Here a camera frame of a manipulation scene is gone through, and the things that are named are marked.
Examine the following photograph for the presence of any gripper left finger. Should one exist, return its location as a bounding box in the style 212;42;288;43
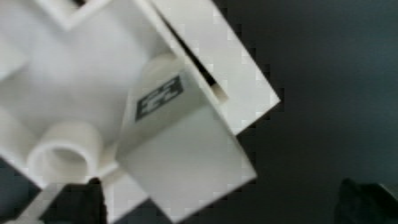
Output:
17;176;111;224

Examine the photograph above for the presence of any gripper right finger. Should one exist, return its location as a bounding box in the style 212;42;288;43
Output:
335;178;398;224

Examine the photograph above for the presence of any white chair leg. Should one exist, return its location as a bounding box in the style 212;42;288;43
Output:
114;69;260;224

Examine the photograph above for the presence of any white chair seat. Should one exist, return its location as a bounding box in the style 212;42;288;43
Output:
0;0;198;221

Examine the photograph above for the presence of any white U-shaped obstacle fence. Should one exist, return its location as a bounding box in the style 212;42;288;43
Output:
134;0;281;134

